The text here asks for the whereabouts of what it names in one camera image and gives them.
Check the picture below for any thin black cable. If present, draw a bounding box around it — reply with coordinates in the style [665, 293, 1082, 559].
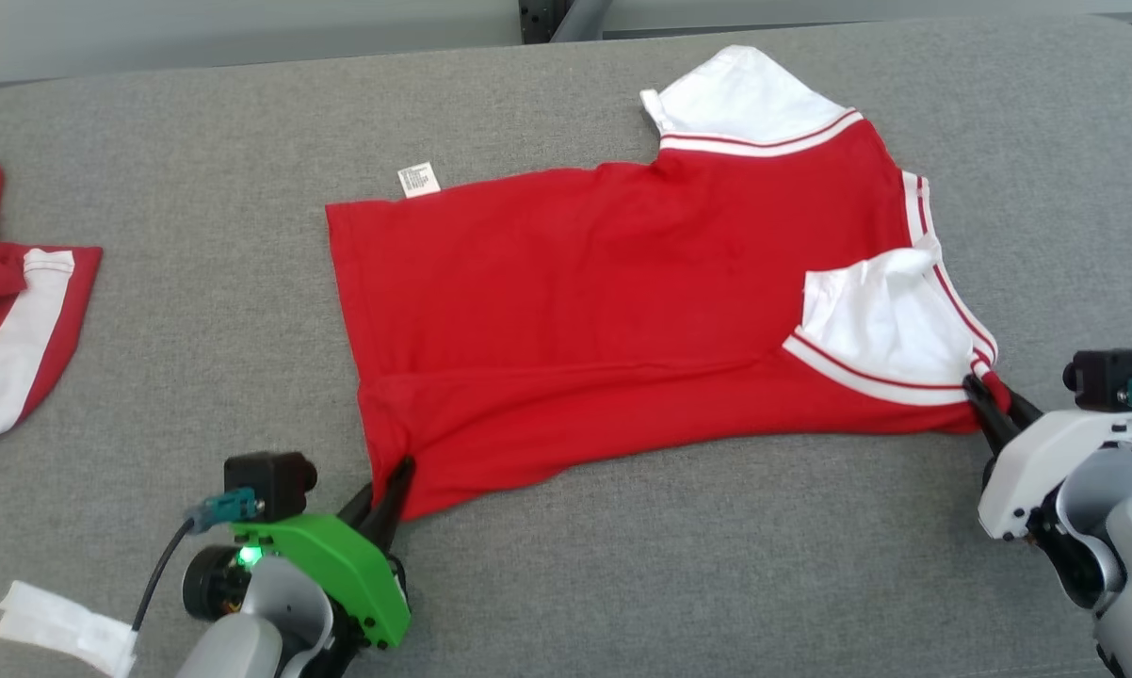
[130, 517, 196, 635]

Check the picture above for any white crumpled paper piece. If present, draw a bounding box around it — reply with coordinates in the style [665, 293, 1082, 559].
[0, 579, 139, 678]

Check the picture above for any red basketball jersey white trim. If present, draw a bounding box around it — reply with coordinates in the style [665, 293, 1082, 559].
[325, 44, 1012, 523]

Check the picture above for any teal left camera connector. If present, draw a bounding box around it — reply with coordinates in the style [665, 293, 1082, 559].
[187, 487, 262, 537]

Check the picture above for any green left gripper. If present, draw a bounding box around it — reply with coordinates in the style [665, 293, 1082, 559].
[230, 456, 417, 650]

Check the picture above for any red shorts white stripe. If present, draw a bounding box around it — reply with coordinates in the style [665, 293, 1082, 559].
[0, 153, 105, 452]

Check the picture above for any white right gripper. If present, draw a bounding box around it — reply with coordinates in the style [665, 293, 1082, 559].
[962, 373, 1132, 541]

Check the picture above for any grey metal upright post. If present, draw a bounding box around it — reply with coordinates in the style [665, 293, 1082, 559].
[518, 0, 615, 46]

